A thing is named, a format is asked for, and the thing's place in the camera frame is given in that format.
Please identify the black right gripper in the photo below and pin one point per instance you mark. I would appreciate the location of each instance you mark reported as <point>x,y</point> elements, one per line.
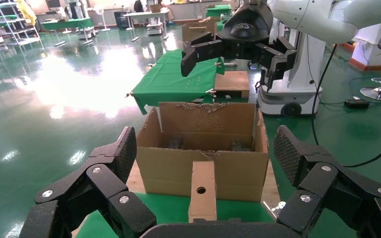
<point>246,29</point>

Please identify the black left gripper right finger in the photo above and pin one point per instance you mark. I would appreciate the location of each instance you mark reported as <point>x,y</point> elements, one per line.
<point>322,193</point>

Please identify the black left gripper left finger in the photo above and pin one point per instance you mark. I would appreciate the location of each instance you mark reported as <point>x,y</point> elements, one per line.
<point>111,197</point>

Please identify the small cardboard box with hole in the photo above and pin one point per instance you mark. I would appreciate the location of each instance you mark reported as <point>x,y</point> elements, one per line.
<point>207,205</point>

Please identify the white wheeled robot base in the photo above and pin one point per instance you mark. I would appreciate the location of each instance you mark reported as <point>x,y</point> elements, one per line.
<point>295,93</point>

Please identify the stacked background cardboard boxes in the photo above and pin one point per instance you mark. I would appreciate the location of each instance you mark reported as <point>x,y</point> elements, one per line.
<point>193,31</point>

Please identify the large open cardboard carton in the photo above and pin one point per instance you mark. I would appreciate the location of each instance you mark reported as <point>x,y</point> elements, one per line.
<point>236,177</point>

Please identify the brown wooden board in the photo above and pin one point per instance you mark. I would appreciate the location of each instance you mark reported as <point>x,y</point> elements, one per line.
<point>231,82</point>

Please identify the silver binder clip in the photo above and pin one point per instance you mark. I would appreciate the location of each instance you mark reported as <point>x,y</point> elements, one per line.
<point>151,64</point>
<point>212,92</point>

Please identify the small green covered table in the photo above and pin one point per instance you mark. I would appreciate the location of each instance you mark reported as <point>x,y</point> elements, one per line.
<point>218,11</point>

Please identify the green tablecloth on side table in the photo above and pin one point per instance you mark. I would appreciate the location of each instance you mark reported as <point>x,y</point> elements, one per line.
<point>170,75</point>

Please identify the white mobile cart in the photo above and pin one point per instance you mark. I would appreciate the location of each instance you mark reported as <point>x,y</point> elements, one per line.
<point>154,28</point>

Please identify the black power adapter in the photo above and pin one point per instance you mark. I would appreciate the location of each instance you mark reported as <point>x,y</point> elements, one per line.
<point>356,103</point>

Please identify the white folding table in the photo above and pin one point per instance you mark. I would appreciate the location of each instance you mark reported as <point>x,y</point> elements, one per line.
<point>144,13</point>

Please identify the white standing fan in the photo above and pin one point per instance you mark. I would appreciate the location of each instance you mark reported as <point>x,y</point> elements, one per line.
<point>99,10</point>

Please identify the long green covered table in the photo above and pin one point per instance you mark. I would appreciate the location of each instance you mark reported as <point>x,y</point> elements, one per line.
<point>69,23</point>

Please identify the white metal shelf rack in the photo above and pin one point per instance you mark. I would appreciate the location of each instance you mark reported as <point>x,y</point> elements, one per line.
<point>23,39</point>

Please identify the yellow hanging garment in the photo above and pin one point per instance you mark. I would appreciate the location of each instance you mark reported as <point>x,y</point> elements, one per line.
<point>26,11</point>

